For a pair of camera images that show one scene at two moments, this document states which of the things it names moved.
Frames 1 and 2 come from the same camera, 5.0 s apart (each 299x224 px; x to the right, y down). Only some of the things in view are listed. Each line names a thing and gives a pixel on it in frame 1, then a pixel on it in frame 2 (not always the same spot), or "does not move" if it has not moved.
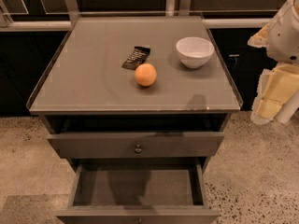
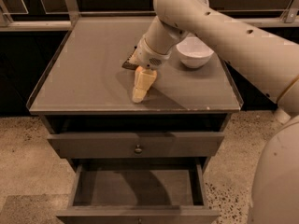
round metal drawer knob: x=138 y=150 does not move
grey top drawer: x=111 y=145 does not move
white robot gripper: x=284 y=39 → x=149 y=57
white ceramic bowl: x=193 y=51 does not move
